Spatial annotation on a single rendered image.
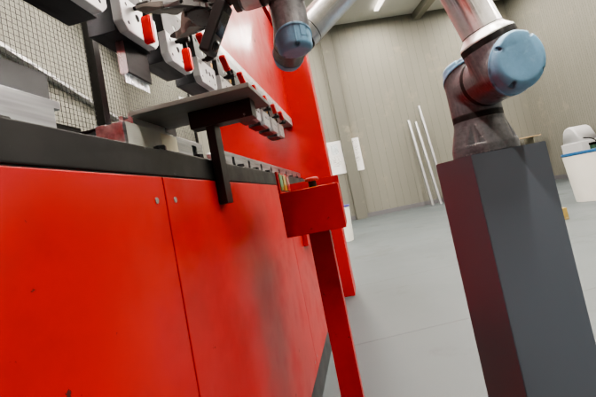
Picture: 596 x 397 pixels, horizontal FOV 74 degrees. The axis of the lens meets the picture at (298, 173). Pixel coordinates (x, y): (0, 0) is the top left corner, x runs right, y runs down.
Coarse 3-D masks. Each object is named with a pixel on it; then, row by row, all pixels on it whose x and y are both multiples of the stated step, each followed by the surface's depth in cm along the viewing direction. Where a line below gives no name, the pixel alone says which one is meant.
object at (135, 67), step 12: (120, 48) 88; (132, 48) 91; (120, 60) 88; (132, 60) 90; (144, 60) 96; (120, 72) 88; (132, 72) 89; (144, 72) 94; (132, 84) 90; (144, 84) 95
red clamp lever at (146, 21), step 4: (148, 0) 88; (136, 4) 88; (144, 16) 87; (148, 16) 87; (144, 20) 87; (148, 20) 87; (152, 20) 88; (144, 24) 87; (148, 24) 87; (152, 24) 87; (144, 28) 87; (148, 28) 87; (152, 28) 87; (144, 32) 87; (148, 32) 87; (152, 32) 87; (144, 36) 87; (148, 36) 86; (152, 36) 87; (148, 40) 87; (152, 40) 87
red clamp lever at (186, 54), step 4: (188, 36) 107; (176, 40) 107; (180, 40) 107; (184, 40) 107; (188, 40) 107; (184, 44) 107; (184, 48) 107; (188, 48) 107; (184, 52) 106; (188, 52) 107; (184, 56) 106; (188, 56) 106; (184, 60) 106; (188, 60) 106; (184, 64) 106; (188, 64) 106; (192, 64) 107; (184, 68) 107; (188, 68) 106; (192, 68) 107
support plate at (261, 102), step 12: (240, 84) 79; (192, 96) 80; (204, 96) 80; (216, 96) 80; (228, 96) 82; (240, 96) 84; (252, 96) 85; (144, 108) 82; (156, 108) 81; (168, 108) 82; (180, 108) 84; (192, 108) 86; (144, 120) 87; (156, 120) 89; (168, 120) 91; (180, 120) 93
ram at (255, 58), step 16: (176, 16) 114; (240, 16) 201; (256, 16) 247; (240, 32) 193; (256, 32) 236; (272, 32) 303; (224, 48) 158; (240, 48) 186; (256, 48) 225; (272, 48) 286; (240, 64) 179; (256, 64) 216; (272, 64) 271; (256, 80) 207; (272, 80) 257; (272, 96) 245; (288, 112) 299
